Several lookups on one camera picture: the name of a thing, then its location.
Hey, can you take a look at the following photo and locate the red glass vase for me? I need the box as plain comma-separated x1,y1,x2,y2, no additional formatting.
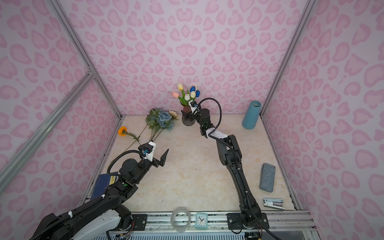
181,106,195,127

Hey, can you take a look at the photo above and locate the pink tulip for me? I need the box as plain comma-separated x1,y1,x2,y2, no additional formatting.
172,92,184,105

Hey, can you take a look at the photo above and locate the yellow tulip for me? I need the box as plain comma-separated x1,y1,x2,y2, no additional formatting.
178,83,185,99

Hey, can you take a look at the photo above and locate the orange flower stem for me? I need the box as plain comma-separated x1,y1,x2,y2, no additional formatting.
108,126,141,163

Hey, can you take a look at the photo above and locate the teal cylindrical vase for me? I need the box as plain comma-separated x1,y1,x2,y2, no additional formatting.
242,101,262,130

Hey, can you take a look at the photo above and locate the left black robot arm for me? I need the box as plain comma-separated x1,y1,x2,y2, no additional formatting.
32,145,169,240

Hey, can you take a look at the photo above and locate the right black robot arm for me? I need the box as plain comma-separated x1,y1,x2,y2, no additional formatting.
188,98,279,240

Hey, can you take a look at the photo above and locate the blue book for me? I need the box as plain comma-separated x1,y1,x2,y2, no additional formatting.
91,174,118,200

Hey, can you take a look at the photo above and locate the blue rose bouquet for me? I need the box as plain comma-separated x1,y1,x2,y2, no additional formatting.
146,109,179,142

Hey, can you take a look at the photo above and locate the clear tape roll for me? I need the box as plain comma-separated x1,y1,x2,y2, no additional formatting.
170,207,192,233

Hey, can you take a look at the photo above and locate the small teal alarm clock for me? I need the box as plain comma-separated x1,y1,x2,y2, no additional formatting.
195,213,208,230

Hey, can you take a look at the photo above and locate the grey sponge block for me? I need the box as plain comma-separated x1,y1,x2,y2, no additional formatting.
259,163,276,193

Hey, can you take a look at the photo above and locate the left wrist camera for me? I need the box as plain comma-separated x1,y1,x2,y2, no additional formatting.
138,141,156,162

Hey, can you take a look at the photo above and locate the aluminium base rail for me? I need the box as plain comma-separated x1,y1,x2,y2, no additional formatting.
55,209,320,240

